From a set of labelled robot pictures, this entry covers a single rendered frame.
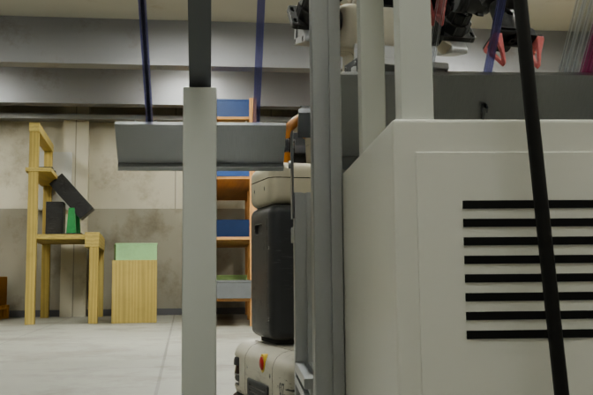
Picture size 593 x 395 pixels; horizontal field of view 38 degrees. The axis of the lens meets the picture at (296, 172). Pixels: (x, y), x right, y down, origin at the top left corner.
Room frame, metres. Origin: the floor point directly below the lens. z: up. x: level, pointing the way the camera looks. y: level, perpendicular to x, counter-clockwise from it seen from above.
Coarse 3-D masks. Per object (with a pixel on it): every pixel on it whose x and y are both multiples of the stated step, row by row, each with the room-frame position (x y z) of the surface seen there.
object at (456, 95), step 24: (432, 72) 1.58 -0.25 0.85; (456, 72) 1.58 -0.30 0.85; (480, 72) 1.59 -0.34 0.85; (504, 72) 1.59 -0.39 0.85; (552, 72) 1.60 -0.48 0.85; (576, 72) 1.60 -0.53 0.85; (456, 96) 1.61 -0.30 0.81; (480, 96) 1.62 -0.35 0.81; (504, 96) 1.62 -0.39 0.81; (552, 96) 1.62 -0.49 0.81; (576, 96) 1.63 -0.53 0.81
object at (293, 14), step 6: (306, 0) 2.25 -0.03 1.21; (288, 6) 2.32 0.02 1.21; (294, 6) 2.32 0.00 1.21; (300, 6) 2.27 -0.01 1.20; (306, 6) 2.26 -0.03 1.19; (288, 12) 2.31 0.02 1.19; (294, 12) 2.31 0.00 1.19; (300, 12) 2.28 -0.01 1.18; (306, 12) 2.26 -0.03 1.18; (294, 18) 2.29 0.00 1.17; (300, 18) 2.29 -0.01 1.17; (306, 18) 2.28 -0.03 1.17; (294, 24) 2.27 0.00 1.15; (300, 24) 2.28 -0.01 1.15; (306, 24) 2.29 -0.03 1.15
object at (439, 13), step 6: (438, 0) 1.49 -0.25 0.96; (444, 0) 1.49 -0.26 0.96; (438, 6) 1.50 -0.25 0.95; (444, 6) 1.50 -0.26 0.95; (438, 12) 1.51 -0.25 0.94; (438, 18) 1.52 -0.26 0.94; (438, 24) 1.53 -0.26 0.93; (432, 30) 1.54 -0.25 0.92; (438, 30) 1.54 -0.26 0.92; (432, 36) 1.54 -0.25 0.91; (438, 36) 1.55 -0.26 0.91; (432, 42) 1.55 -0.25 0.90; (438, 42) 1.56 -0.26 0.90; (432, 48) 1.56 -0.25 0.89; (432, 54) 1.57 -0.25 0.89; (432, 60) 1.58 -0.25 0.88; (432, 66) 1.59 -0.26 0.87
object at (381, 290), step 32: (416, 128) 0.76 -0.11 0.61; (448, 128) 0.76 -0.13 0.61; (480, 128) 0.76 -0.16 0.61; (512, 128) 0.76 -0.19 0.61; (544, 128) 0.77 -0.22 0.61; (576, 128) 0.77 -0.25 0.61; (384, 160) 0.80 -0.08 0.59; (352, 192) 1.06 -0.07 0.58; (384, 192) 0.81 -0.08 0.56; (416, 192) 0.76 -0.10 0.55; (352, 224) 1.06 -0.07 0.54; (384, 224) 0.81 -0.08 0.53; (416, 224) 0.76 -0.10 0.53; (352, 256) 1.07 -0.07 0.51; (384, 256) 0.82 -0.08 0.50; (416, 256) 0.76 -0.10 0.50; (352, 288) 1.07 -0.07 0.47; (384, 288) 0.82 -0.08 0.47; (416, 288) 0.76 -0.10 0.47; (352, 320) 1.08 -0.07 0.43; (384, 320) 0.83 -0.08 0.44; (416, 320) 0.76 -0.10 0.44; (352, 352) 1.08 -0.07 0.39; (384, 352) 0.83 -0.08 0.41; (416, 352) 0.76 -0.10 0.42; (352, 384) 1.09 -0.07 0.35; (384, 384) 0.83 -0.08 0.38; (416, 384) 0.76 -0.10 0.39
